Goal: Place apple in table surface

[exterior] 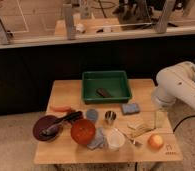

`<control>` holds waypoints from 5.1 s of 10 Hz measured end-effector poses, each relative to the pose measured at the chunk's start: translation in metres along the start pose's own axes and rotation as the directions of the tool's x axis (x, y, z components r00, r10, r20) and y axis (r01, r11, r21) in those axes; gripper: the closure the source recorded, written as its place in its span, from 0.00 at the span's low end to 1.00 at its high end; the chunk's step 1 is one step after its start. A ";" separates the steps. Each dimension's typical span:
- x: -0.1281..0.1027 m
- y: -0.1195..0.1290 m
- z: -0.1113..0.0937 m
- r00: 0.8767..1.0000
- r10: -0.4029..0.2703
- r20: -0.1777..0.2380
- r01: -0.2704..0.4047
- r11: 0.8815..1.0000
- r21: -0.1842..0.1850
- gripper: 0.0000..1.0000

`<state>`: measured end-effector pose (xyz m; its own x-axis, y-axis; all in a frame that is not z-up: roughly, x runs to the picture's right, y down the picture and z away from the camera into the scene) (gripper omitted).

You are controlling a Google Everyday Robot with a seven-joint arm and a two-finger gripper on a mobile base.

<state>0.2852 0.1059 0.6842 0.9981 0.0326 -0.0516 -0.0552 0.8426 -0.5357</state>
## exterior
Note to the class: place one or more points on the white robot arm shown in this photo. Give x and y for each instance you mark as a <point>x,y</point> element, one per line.
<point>175,82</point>

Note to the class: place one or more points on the wooden utensil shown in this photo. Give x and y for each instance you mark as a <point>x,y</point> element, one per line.
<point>139,129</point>

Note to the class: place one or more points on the orange red bowl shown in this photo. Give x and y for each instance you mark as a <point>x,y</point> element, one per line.
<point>83,131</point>

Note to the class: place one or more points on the orange carrot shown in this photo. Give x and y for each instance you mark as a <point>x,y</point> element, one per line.
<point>60,109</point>

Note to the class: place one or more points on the yellow red apple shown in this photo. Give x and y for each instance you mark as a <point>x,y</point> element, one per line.
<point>155,141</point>

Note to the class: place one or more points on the dark purple plate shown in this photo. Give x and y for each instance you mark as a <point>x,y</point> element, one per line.
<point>41,124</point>

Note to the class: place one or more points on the black handled ladle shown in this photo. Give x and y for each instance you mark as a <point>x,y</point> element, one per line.
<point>59,122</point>

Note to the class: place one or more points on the small metal cup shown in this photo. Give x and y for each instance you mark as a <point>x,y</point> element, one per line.
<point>110,117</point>

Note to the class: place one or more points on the blue round lid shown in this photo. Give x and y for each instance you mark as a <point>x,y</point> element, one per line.
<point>92,115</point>

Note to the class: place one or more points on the blue grey cloth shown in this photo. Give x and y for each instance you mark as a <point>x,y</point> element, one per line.
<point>99,140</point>

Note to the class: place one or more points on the white plastic cup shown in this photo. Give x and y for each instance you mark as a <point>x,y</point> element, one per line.
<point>115,139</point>

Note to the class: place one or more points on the metal fork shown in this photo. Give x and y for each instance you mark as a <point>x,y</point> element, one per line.
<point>133,141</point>

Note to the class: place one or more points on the dark object in bin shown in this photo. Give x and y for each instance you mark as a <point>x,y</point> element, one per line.
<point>103,93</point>

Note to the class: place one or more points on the wooden table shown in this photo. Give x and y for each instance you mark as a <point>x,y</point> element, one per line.
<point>63,150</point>

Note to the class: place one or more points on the green plastic bin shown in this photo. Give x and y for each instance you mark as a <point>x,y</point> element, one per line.
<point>115,82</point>

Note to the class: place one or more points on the blue sponge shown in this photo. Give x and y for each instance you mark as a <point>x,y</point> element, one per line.
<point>128,109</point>

